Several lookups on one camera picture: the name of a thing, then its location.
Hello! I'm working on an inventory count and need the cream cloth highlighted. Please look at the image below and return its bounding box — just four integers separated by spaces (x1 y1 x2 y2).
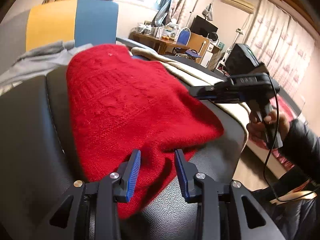
130 47 250 133

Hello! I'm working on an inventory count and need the row of desk containers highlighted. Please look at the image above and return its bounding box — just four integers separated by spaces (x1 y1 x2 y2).
137 21 183 40

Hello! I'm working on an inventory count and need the grey yellow blue panel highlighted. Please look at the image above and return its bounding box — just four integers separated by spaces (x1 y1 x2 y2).
0 0 118 67

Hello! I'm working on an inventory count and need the black cable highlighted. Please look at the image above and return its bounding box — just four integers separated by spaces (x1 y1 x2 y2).
264 76 318 203

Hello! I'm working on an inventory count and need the blue chair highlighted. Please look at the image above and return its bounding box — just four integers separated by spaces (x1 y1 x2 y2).
172 29 192 55

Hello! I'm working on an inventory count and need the person's right forearm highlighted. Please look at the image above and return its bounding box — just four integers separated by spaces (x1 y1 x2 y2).
271 119 320 198

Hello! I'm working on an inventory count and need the red knitted sweater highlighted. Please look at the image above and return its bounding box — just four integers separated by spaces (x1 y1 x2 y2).
66 44 224 220

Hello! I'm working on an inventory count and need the grey cloth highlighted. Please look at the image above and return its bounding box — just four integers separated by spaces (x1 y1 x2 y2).
0 40 93 87

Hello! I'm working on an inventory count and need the black monitor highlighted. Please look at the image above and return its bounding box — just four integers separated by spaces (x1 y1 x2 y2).
190 15 218 38

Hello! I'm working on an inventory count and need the person's dark clothing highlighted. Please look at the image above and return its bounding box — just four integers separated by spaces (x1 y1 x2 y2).
250 172 320 240

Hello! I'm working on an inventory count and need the black leather seat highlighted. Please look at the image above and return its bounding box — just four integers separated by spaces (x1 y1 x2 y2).
0 37 248 240

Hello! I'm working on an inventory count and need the light wooden cabinet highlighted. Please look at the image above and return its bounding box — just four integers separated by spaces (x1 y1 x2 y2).
186 34 220 67

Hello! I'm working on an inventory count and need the wooden desk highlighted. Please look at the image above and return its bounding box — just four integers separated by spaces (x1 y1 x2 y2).
129 31 190 55

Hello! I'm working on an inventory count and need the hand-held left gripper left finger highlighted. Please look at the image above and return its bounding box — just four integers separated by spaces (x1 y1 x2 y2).
35 149 142 240

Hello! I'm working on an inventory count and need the person's right hand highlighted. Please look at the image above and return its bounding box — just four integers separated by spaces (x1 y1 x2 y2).
246 109 290 150

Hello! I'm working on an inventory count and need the white air conditioner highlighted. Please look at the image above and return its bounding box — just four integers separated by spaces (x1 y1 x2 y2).
220 0 255 14

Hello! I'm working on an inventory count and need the patterned white curtain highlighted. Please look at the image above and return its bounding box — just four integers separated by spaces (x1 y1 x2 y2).
244 0 314 103

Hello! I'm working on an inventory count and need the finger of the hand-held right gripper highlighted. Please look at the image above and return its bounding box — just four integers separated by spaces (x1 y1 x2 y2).
189 80 234 97
200 95 247 104

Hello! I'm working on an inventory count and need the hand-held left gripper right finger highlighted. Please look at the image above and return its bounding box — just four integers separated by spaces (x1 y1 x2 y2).
174 149 285 240

